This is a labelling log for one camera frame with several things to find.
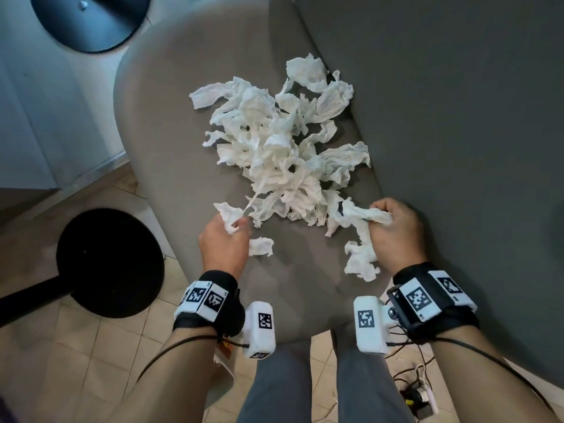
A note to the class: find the dark blue round table base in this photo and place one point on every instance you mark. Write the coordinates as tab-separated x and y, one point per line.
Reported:
88	26

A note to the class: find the white power strip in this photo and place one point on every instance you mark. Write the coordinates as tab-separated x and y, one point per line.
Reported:
425	394

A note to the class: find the black round table base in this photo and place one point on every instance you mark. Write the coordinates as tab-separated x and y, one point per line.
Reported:
110	268

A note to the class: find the grey upholstered chair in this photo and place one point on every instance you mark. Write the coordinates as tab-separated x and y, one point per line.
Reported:
440	127

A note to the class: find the person's left forearm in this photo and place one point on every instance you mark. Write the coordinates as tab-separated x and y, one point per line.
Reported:
176	383

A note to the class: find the person's left hand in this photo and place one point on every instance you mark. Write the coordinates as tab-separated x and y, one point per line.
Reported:
224	251

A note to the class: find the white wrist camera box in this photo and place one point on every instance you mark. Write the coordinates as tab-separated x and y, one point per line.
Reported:
260	330
370	326

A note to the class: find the person's right forearm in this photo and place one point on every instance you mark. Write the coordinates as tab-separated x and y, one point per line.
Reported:
476	378

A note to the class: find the metal floor edge strip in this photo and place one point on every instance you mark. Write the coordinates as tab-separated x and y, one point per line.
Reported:
97	169

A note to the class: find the grey trousers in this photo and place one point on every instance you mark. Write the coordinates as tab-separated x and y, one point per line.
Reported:
282	392

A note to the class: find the pile of white tissues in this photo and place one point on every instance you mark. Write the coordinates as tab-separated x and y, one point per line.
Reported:
273	149

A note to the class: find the person's right hand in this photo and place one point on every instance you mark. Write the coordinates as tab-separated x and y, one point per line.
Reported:
401	242

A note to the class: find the small grey waste bin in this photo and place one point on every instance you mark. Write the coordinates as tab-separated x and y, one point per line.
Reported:
224	363

